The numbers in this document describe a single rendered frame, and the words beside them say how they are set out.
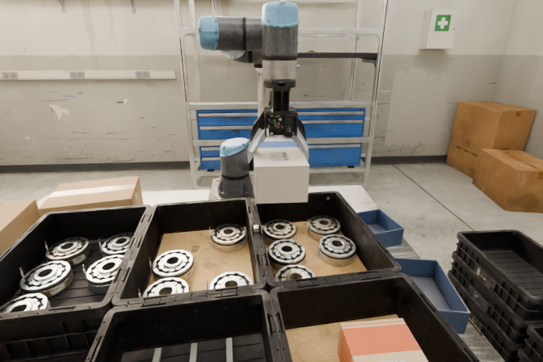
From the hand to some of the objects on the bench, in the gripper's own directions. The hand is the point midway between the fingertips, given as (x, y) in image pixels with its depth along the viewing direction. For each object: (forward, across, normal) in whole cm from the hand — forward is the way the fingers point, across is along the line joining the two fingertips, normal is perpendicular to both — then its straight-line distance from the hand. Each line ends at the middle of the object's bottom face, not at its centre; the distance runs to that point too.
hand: (278, 161), depth 75 cm
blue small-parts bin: (+41, +41, -7) cm, 58 cm away
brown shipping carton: (+42, -68, +40) cm, 90 cm away
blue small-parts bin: (+42, +37, +24) cm, 61 cm away
